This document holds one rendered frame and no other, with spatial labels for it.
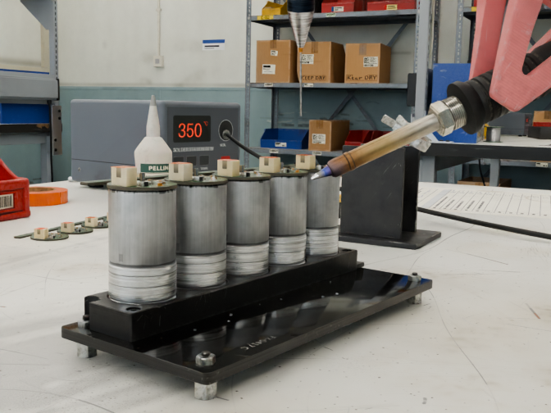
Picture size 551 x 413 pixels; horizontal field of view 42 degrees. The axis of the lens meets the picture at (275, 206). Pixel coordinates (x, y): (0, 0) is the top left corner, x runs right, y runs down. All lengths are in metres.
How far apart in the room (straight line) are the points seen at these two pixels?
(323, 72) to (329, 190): 4.41
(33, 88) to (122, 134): 2.70
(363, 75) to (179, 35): 1.76
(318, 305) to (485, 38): 0.15
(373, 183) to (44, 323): 0.26
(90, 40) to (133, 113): 5.62
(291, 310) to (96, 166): 0.52
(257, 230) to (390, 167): 0.21
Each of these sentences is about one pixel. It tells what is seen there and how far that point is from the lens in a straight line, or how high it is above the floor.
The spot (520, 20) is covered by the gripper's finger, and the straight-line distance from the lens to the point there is 0.32.
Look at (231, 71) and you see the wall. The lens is 5.54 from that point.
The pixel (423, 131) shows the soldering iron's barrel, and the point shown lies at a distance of 0.32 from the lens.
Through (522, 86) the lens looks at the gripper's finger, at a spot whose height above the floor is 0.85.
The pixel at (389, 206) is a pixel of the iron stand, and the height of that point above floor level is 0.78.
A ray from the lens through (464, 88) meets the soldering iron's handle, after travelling 0.32.
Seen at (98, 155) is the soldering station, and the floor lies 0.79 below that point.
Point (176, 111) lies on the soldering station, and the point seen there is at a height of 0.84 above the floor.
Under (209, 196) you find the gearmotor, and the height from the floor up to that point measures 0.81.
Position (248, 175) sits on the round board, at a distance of 0.29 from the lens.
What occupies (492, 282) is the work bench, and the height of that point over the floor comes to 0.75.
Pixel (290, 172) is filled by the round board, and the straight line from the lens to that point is 0.32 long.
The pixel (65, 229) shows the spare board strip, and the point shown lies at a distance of 0.52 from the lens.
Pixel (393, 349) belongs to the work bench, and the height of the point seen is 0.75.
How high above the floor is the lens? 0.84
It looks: 8 degrees down
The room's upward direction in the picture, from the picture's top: 1 degrees clockwise
